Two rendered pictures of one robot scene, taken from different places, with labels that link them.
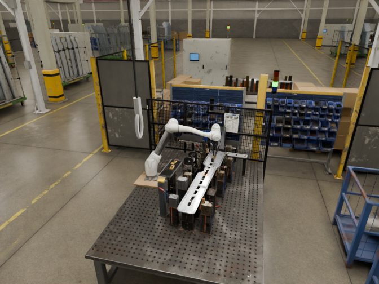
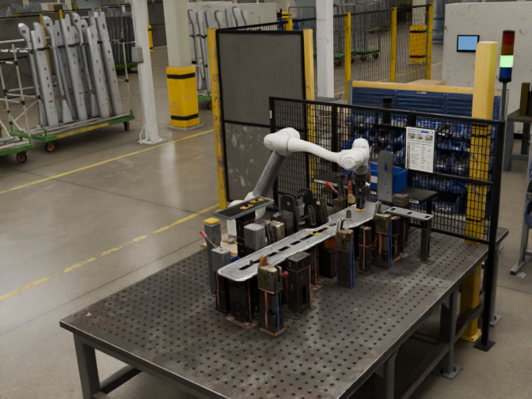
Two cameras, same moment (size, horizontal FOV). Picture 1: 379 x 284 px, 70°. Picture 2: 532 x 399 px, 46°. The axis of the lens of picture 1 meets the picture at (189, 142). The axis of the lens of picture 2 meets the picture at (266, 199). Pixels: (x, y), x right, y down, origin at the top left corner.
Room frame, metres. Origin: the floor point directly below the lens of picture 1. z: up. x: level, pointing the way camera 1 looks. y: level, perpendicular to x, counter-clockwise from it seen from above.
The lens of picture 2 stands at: (-0.45, -1.34, 2.37)
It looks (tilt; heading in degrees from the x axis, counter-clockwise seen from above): 19 degrees down; 25
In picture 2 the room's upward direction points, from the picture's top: 3 degrees counter-clockwise
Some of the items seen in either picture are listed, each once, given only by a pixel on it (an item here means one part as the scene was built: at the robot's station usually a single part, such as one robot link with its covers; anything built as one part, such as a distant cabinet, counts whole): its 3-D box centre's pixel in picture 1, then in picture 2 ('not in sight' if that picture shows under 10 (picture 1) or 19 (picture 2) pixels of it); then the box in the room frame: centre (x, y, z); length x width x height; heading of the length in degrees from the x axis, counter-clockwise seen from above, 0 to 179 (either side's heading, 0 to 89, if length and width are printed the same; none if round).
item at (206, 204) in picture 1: (206, 217); (271, 298); (2.13, -0.17, 0.88); 0.15 x 0.11 x 0.36; 71
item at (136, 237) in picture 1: (198, 190); (311, 271); (2.88, -0.11, 0.68); 2.56 x 1.61 x 0.04; 166
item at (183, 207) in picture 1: (205, 176); (313, 235); (2.72, -0.18, 1.00); 1.38 x 0.22 x 0.02; 161
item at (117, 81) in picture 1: (127, 109); (263, 130); (5.22, 1.24, 1.00); 1.34 x 0.14 x 2.00; 76
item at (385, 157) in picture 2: (220, 137); (385, 176); (3.43, -0.43, 1.17); 0.12 x 0.01 x 0.34; 71
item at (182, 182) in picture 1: (182, 194); (256, 260); (2.48, 0.08, 0.90); 0.13 x 0.10 x 0.41; 71
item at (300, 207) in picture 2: (191, 171); (298, 229); (2.90, -0.02, 0.94); 0.18 x 0.13 x 0.49; 161
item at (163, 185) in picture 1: (162, 198); (214, 259); (2.39, 0.29, 0.92); 0.08 x 0.08 x 0.44; 71
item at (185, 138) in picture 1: (208, 141); (371, 186); (3.66, -0.29, 1.02); 0.90 x 0.22 x 0.03; 71
